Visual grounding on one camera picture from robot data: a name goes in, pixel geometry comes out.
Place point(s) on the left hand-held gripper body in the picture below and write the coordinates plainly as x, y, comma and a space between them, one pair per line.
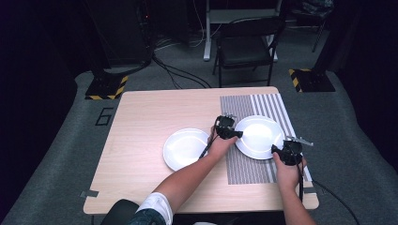
224, 126

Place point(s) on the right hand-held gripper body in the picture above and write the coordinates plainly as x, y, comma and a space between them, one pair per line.
292, 151

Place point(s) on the white plate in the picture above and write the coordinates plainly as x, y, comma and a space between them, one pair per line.
259, 137
184, 148

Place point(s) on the person's left hand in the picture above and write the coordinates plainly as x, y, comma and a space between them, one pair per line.
220, 146

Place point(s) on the person's right hand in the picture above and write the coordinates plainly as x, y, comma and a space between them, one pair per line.
287, 175

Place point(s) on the grey white striped placemat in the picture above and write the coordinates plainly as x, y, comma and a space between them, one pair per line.
247, 168

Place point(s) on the grey tape piece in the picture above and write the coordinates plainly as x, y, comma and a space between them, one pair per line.
89, 193
311, 190

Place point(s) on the black stand base hazard stripes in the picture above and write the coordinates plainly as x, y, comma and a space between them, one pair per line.
311, 79
106, 86

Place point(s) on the black folding chair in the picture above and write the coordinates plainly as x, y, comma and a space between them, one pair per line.
247, 47

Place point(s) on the person's white sleeve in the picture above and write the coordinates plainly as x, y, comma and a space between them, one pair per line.
158, 204

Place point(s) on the dark equipment cabinet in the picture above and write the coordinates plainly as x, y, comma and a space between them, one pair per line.
125, 31

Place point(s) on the white desk frame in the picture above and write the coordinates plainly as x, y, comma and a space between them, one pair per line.
219, 15

